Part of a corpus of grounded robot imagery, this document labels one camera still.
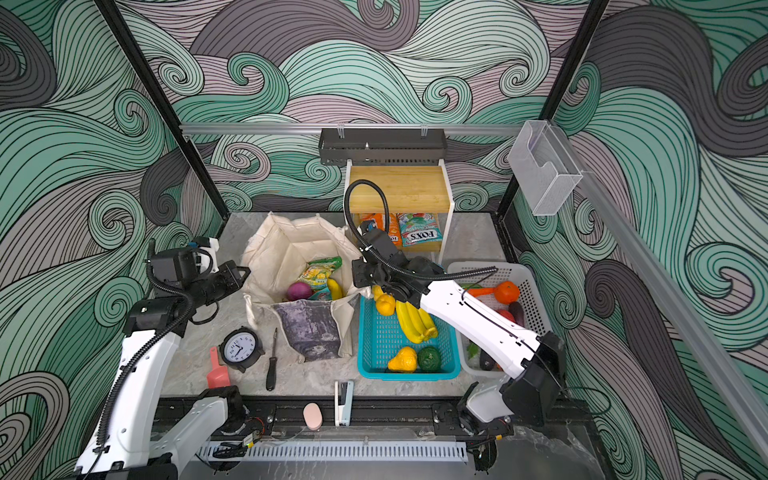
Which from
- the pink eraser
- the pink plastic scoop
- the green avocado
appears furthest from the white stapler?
the pink plastic scoop

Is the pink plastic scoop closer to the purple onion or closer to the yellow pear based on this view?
the purple onion

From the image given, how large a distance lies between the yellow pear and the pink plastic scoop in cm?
45

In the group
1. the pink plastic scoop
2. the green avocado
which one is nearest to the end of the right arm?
the green avocado

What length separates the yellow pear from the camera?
2.60 ft

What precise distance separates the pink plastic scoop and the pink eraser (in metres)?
0.23

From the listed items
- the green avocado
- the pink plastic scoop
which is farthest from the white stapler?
the pink plastic scoop

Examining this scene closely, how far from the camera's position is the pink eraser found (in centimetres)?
73

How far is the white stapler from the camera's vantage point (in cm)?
73

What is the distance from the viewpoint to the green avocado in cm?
79

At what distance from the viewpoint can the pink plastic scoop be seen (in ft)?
2.60

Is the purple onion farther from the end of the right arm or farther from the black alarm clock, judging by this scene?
the end of the right arm

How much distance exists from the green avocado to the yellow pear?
19 mm
